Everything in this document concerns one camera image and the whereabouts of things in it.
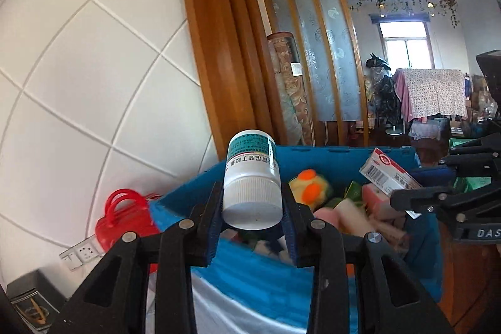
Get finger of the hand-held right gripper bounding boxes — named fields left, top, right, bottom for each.
left=409, top=132, right=501, bottom=188
left=390, top=179, right=501, bottom=226

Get white medicine bottle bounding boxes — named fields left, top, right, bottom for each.
left=222, top=130, right=283, bottom=231

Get wooden partition screen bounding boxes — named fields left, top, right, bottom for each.
left=252, top=0, right=370, bottom=147

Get wooden pillar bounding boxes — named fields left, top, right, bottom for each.
left=178, top=0, right=286, bottom=162

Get red plastic handbag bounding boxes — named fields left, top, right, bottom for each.
left=95, top=188, right=161, bottom=274

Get white plastic sheet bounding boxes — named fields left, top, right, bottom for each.
left=149, top=267, right=314, bottom=334

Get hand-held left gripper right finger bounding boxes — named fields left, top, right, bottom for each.
left=279, top=185, right=455, bottom=334

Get red and white box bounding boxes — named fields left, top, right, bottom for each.
left=359, top=147, right=425, bottom=219

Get pink sponge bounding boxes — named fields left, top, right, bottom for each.
left=313, top=207, right=341, bottom=233

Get floral cloth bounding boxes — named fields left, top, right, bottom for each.
left=392, top=68, right=468, bottom=123

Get pink and white packet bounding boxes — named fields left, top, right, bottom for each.
left=362, top=183, right=411, bottom=252

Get green packet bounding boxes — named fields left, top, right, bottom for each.
left=344, top=181, right=366, bottom=207

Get black box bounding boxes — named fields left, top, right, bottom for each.
left=6, top=269, right=73, bottom=332

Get green bag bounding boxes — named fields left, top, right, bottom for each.
left=448, top=138, right=494, bottom=196

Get white roll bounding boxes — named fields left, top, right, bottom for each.
left=334, top=199, right=376, bottom=237

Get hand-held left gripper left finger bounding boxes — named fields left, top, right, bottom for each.
left=49, top=181, right=225, bottom=334

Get dark hanging clothes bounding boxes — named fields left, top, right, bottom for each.
left=366, top=53, right=404, bottom=123

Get rolled patterned carpet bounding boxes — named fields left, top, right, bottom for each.
left=266, top=32, right=314, bottom=147

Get white wall socket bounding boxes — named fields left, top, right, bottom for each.
left=59, top=236, right=98, bottom=271

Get yellow plush toy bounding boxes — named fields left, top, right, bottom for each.
left=289, top=169, right=333, bottom=211

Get window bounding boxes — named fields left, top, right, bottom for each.
left=378, top=19, right=435, bottom=69

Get blue plastic crate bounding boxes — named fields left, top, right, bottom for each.
left=151, top=145, right=445, bottom=332

